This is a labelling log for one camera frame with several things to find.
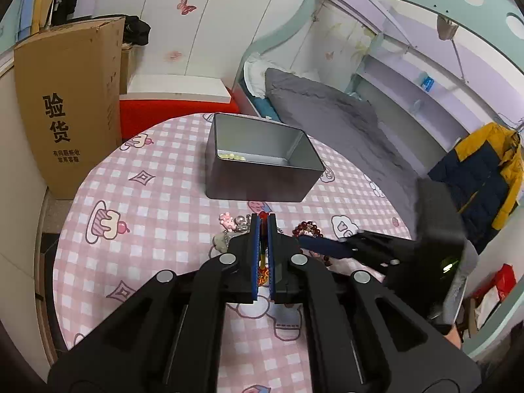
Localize white pillow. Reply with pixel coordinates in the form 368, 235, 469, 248
243, 52, 321, 99

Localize dark red bead bracelet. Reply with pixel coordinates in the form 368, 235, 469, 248
291, 219, 333, 267

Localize white board on box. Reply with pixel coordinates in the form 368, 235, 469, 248
120, 75, 231, 104

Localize grey quilt on bed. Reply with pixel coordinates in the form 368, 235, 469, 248
266, 68, 418, 235

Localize pink bear charm keychain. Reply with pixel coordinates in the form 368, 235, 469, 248
212, 212, 251, 254

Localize lilac wall shelves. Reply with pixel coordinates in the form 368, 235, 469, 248
351, 28, 472, 153

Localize red storage box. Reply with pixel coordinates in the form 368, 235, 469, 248
120, 100, 240, 140

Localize small brown cardboard box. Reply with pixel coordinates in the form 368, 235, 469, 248
119, 44, 136, 95

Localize grey metal tin box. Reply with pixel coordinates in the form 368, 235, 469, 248
205, 114, 325, 202

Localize pink checked cartoon tablecloth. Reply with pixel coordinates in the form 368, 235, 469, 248
52, 114, 409, 392

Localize person's right hand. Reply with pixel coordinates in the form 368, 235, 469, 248
445, 325, 463, 349

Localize teal bed sheet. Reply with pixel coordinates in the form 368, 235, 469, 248
251, 97, 281, 122

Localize black bag on boxes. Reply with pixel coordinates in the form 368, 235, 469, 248
122, 15, 151, 46

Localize yellow and navy jacket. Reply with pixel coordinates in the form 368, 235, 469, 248
428, 122, 523, 254

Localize red bag on floor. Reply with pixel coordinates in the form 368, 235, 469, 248
470, 262, 518, 328

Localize large brown cardboard box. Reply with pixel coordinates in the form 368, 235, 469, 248
14, 17, 124, 200

